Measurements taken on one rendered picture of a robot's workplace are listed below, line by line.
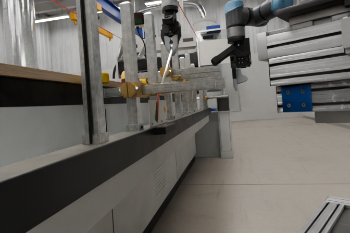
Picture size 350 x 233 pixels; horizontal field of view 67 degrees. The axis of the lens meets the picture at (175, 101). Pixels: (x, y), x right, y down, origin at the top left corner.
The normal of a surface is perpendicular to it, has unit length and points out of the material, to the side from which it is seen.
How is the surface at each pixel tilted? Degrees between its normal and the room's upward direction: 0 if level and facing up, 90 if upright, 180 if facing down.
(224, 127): 90
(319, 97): 90
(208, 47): 90
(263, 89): 90
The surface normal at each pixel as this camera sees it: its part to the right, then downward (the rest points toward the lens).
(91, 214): 0.98, -0.07
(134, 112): -0.21, 0.00
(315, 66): -0.68, 0.04
